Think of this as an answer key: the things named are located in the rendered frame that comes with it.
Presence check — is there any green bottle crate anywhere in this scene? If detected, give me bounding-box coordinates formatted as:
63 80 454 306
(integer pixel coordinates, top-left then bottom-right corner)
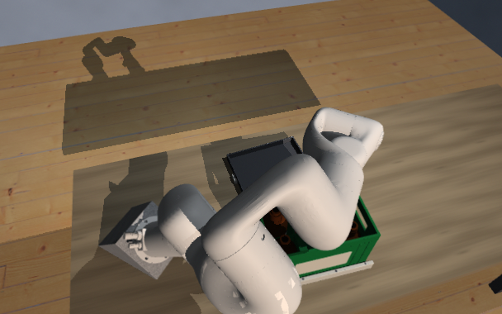
287 196 381 278

